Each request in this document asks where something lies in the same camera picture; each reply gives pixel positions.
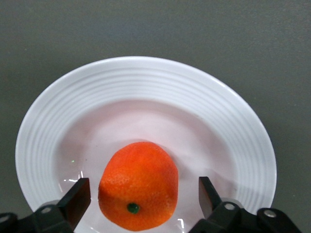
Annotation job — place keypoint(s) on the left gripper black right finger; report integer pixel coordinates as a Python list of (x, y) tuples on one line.
[(211, 201)]

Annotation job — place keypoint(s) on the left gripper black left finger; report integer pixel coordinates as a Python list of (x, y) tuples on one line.
[(73, 201)]

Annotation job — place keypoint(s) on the white round plate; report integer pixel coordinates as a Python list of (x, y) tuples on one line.
[(145, 97)]

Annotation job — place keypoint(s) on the orange fruit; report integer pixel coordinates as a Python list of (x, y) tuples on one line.
[(138, 174)]

